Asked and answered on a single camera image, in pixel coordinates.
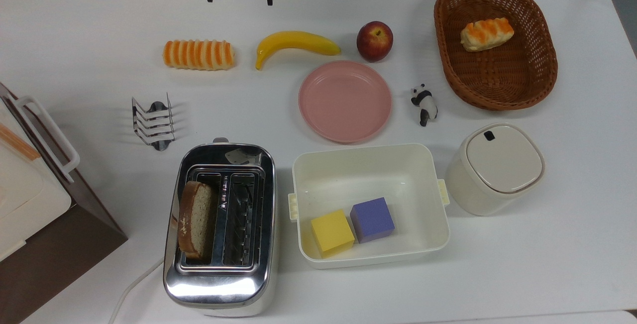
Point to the yellow cube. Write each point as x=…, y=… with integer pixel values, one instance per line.
x=332, y=233

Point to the white plastic container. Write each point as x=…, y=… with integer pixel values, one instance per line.
x=368, y=174

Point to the orange striped bread roll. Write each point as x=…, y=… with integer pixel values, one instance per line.
x=199, y=54

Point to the panda figurine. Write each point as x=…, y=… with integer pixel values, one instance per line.
x=425, y=105

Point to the purple cube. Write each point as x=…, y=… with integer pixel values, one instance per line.
x=372, y=219

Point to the yellow banana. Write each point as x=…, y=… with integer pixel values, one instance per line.
x=293, y=42

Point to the pink plate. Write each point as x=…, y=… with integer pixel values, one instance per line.
x=345, y=101

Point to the brown bread slice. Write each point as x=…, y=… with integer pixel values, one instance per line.
x=195, y=219

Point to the small orange glazed bread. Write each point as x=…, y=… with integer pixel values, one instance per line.
x=486, y=34

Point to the red apple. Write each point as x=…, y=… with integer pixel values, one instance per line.
x=374, y=41

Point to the white lidded bin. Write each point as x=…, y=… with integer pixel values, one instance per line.
x=497, y=167

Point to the brown wicker basket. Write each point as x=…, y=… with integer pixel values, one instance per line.
x=502, y=80

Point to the chrome two-slot toaster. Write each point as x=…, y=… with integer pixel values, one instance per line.
x=244, y=274

